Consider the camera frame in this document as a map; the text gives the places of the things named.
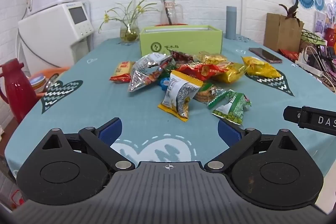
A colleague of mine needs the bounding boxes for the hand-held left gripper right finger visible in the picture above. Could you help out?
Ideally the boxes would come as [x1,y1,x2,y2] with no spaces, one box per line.
[204,119,298,171]

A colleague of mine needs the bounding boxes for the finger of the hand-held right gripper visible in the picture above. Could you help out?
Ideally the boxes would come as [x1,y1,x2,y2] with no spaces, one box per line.
[283,106,303,124]

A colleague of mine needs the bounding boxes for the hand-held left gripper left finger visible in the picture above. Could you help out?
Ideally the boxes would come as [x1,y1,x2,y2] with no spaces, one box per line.
[42,117,135,171]

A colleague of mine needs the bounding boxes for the yellow bread packet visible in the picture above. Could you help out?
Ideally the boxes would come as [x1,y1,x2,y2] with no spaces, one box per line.
[241,56,282,80]

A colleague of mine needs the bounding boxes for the pile of snack packets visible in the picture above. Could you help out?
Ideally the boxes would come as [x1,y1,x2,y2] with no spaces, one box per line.
[110,49,252,123]

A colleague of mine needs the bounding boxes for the green cardboard box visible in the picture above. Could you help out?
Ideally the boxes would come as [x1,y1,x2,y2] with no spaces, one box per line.
[139,25,223,57]

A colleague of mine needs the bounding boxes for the white power strip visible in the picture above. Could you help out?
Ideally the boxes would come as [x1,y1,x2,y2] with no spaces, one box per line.
[295,59,322,76]

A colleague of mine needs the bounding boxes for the red packet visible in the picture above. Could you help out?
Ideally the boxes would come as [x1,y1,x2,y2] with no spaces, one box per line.
[278,49,300,60]

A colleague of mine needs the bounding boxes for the smartphone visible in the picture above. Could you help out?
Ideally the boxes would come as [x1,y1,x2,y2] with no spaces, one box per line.
[249,47,283,64]

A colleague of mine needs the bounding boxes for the brown cardboard box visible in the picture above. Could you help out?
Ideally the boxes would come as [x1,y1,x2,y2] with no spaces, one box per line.
[264,13,305,52]

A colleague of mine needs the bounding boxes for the red jar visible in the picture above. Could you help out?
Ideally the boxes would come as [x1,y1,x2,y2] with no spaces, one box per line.
[325,28,336,46]

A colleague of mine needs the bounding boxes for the orange basin with bowls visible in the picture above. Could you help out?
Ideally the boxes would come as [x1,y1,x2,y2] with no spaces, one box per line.
[29,68,72,94]

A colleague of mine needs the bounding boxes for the dark red plant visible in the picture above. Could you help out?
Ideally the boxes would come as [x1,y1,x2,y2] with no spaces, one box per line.
[279,0,302,26]

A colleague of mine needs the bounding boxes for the red thermos jug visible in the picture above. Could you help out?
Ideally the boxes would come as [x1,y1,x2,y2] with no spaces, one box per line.
[0,59,42,123]

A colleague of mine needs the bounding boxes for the glass vase with yellow flowers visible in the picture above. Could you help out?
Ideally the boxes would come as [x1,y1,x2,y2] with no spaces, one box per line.
[99,0,160,43]

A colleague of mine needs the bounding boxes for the blue-grey bottle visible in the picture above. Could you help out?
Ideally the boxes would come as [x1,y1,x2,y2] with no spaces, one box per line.
[226,6,237,40]

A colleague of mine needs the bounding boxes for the white water dispenser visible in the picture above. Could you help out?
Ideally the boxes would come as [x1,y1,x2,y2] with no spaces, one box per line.
[18,0,94,75]

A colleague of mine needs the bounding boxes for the glass pitcher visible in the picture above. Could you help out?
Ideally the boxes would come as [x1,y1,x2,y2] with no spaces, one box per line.
[159,0,183,25]

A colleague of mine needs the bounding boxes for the black stirring stick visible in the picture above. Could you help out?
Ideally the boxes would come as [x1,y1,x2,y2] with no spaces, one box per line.
[161,0,174,26]

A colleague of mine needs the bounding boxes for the green wire basket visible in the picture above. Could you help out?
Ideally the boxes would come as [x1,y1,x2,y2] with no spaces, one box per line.
[301,30,327,46]

